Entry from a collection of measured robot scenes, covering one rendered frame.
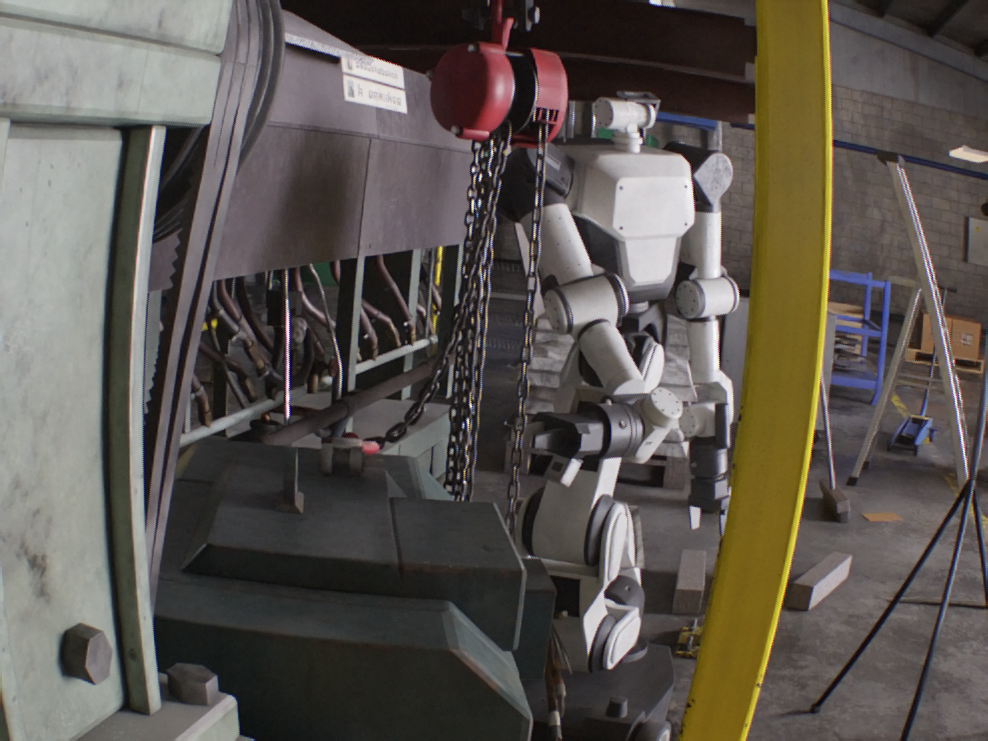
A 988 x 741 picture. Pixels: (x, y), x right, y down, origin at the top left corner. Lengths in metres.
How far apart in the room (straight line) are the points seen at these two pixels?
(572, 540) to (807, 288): 1.00
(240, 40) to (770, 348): 0.83
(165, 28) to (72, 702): 0.41
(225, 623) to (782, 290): 0.77
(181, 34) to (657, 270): 1.74
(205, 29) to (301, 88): 1.55
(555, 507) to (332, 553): 1.20
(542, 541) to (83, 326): 1.69
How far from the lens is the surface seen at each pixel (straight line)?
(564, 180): 2.17
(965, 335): 12.21
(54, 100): 0.55
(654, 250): 2.29
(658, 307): 2.44
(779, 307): 1.39
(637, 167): 2.24
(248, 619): 0.99
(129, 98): 0.62
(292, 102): 2.19
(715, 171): 2.42
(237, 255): 2.01
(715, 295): 2.47
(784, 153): 1.39
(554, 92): 1.65
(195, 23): 0.68
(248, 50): 0.79
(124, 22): 0.60
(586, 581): 2.30
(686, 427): 2.53
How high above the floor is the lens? 1.21
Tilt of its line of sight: 9 degrees down
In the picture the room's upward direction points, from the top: 5 degrees clockwise
